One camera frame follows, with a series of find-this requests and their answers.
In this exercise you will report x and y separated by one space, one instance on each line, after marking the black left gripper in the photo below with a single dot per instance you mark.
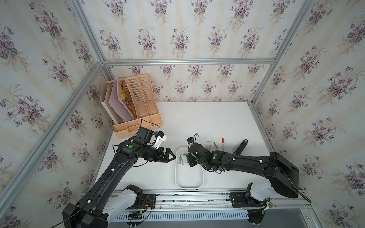
161 157

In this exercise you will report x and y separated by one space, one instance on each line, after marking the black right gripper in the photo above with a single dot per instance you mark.
189 158

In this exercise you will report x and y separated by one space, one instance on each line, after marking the white plastic storage box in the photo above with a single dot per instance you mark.
187 177

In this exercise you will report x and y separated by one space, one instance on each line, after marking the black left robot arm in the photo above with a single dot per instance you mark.
95 209

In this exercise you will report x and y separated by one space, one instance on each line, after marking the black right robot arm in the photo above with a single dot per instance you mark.
281 173

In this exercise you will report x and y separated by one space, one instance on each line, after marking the pile of silver screws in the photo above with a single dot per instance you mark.
182 159

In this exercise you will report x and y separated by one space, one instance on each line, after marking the red marker pen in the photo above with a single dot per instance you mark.
223 144

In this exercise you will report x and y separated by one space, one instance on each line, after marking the black rectangular object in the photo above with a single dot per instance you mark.
241 147

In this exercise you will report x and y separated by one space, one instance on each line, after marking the peach plastic desk organizer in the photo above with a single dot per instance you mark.
148 115

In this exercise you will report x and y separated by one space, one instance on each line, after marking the patterned brown book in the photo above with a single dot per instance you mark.
126 98

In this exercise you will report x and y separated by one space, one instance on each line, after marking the purple folder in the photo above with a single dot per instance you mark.
116 102

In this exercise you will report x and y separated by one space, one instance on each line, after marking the beige folder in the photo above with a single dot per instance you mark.
106 88

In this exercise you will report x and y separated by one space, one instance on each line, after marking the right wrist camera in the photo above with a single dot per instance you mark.
191 140

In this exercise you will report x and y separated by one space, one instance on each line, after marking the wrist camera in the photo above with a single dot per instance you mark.
191 140
160 137

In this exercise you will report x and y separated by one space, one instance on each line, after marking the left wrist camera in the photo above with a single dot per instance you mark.
160 137

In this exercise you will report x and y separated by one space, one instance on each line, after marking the aluminium front rail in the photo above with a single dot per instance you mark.
219 200

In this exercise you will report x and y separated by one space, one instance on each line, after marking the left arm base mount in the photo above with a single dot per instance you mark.
131 199

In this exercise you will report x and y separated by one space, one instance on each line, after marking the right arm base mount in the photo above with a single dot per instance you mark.
256 208

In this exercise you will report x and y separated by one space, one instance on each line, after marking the white ribbed cable duct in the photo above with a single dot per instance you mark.
158 216

